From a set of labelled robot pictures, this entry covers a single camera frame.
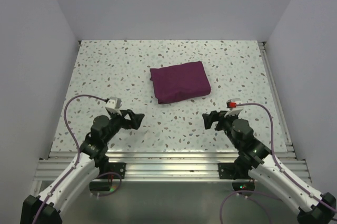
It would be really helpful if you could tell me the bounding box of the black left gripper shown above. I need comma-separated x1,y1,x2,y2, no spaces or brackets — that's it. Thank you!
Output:
104,108,144,144

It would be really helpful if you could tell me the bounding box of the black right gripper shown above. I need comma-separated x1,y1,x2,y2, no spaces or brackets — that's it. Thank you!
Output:
202,109,241,149

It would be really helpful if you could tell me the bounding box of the purple cloth mat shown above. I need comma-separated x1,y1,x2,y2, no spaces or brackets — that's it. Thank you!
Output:
150,61,211,104

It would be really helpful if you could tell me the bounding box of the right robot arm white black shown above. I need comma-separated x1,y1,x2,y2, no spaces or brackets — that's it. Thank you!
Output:
202,110,336,223

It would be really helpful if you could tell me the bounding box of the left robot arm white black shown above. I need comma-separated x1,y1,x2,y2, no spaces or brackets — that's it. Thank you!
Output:
20,109,145,223

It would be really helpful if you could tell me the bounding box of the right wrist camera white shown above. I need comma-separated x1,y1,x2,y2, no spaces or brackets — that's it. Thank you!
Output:
225,98,243,117

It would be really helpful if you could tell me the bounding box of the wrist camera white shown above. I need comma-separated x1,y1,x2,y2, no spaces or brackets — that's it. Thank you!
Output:
225,98,243,117
105,97,122,113

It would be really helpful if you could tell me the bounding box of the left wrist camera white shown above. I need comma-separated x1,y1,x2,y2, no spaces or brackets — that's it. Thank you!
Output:
105,97,122,113

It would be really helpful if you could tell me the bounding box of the aluminium rail frame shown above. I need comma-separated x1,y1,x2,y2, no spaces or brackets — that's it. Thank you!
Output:
21,40,322,224

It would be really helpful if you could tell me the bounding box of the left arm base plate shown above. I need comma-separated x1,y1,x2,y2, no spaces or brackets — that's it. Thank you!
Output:
96,162,126,182

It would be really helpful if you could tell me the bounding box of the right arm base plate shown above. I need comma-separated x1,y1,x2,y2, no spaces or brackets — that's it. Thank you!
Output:
217,162,251,180

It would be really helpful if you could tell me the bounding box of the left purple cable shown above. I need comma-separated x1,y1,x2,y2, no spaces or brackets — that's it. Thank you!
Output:
31,94,122,224

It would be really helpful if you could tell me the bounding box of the purple cable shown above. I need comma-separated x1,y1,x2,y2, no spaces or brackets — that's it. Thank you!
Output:
220,102,324,224
31,94,122,224

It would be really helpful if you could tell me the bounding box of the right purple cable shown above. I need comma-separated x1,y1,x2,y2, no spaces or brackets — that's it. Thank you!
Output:
220,102,324,224

